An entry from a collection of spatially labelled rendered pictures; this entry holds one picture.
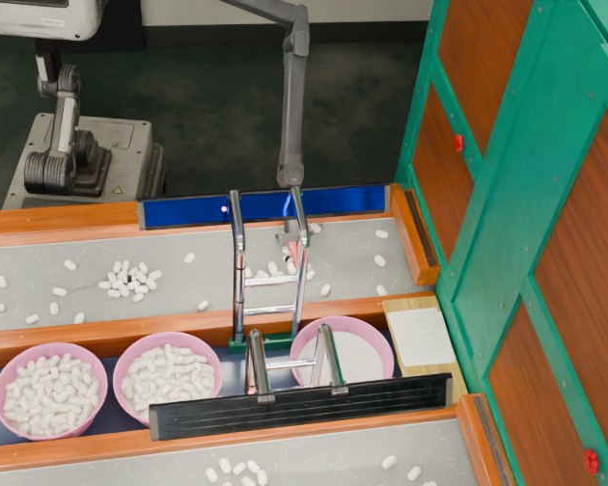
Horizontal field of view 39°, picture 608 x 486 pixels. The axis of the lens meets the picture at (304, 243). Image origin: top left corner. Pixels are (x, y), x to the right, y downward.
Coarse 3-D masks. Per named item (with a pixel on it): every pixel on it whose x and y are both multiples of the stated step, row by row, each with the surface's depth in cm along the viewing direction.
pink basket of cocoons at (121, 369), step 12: (156, 336) 217; (168, 336) 218; (180, 336) 218; (192, 336) 218; (132, 348) 215; (144, 348) 217; (192, 348) 219; (204, 348) 217; (120, 360) 211; (132, 360) 216; (216, 360) 214; (120, 372) 211; (216, 372) 214; (120, 384) 210; (216, 384) 212; (120, 396) 207; (144, 420) 201
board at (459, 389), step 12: (384, 300) 229; (396, 300) 229; (408, 300) 229; (420, 300) 230; (432, 300) 230; (396, 348) 219; (456, 360) 218; (408, 372) 214; (420, 372) 215; (432, 372) 215; (456, 372) 215; (456, 384) 213; (456, 396) 211
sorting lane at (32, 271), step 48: (96, 240) 240; (144, 240) 241; (192, 240) 242; (336, 240) 247; (384, 240) 248; (0, 288) 226; (48, 288) 228; (96, 288) 229; (192, 288) 231; (288, 288) 234; (336, 288) 235; (384, 288) 236
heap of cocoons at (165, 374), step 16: (144, 352) 216; (160, 352) 217; (176, 352) 219; (192, 352) 220; (128, 368) 213; (144, 368) 215; (160, 368) 216; (176, 368) 214; (192, 368) 215; (208, 368) 214; (128, 384) 210; (144, 384) 213; (160, 384) 211; (176, 384) 211; (192, 384) 214; (208, 384) 212; (128, 400) 209; (144, 400) 209; (160, 400) 208; (176, 400) 210; (144, 416) 205
